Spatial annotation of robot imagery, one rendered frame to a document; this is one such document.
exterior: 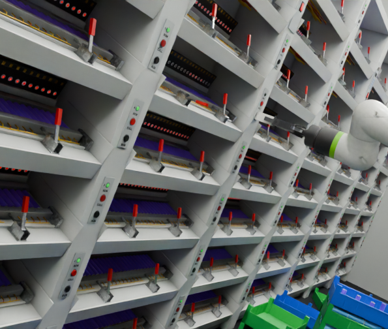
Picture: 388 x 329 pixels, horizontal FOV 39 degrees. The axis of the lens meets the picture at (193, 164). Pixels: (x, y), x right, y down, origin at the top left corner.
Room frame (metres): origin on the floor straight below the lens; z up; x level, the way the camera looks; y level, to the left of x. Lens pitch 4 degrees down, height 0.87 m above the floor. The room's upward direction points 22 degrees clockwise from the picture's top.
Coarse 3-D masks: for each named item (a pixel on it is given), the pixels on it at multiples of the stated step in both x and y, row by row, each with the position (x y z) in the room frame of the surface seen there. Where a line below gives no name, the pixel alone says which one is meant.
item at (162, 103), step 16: (160, 80) 1.35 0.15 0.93; (192, 80) 1.84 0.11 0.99; (160, 96) 1.39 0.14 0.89; (160, 112) 1.43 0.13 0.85; (176, 112) 1.49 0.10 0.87; (192, 112) 1.55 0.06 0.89; (208, 112) 1.73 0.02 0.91; (240, 112) 1.91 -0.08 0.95; (208, 128) 1.69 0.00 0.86; (224, 128) 1.77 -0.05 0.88; (240, 128) 1.90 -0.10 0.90
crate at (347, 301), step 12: (336, 276) 2.30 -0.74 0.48; (336, 288) 2.12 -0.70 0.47; (348, 288) 2.30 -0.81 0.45; (336, 300) 2.12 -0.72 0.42; (348, 300) 2.11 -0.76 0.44; (360, 300) 2.28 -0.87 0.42; (372, 300) 2.28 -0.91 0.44; (360, 312) 2.10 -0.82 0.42; (372, 312) 2.09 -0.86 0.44; (384, 312) 2.08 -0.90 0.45; (384, 324) 2.08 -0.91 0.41
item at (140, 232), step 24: (120, 192) 1.69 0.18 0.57; (144, 192) 1.81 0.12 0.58; (120, 216) 1.53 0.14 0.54; (144, 216) 1.65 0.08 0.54; (168, 216) 1.80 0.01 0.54; (192, 216) 1.92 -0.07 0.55; (120, 240) 1.45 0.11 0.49; (144, 240) 1.56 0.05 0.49; (168, 240) 1.70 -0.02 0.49; (192, 240) 1.86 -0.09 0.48
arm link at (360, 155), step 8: (336, 136) 1.76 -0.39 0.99; (344, 136) 1.76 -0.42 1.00; (352, 136) 1.71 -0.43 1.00; (336, 144) 1.75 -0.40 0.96; (344, 144) 1.74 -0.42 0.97; (352, 144) 1.72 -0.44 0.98; (360, 144) 1.70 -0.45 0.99; (368, 144) 1.69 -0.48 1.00; (376, 144) 1.70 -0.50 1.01; (336, 152) 1.76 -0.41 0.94; (344, 152) 1.74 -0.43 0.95; (352, 152) 1.72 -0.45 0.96; (360, 152) 1.71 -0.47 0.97; (368, 152) 1.70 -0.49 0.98; (376, 152) 1.72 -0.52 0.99; (344, 160) 1.75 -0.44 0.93; (352, 160) 1.73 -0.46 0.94; (360, 160) 1.71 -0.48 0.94; (368, 160) 1.71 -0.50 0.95; (376, 160) 1.74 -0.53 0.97; (352, 168) 1.76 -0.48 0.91; (360, 168) 1.74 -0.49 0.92
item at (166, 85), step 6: (162, 84) 1.49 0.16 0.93; (168, 84) 1.51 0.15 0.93; (168, 90) 1.53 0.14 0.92; (174, 90) 1.55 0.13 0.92; (186, 90) 1.63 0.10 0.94; (192, 96) 1.65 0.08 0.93; (198, 96) 1.71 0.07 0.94; (210, 102) 1.77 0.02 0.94; (210, 108) 1.78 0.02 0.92; (216, 108) 1.82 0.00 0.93; (222, 108) 1.87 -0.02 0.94
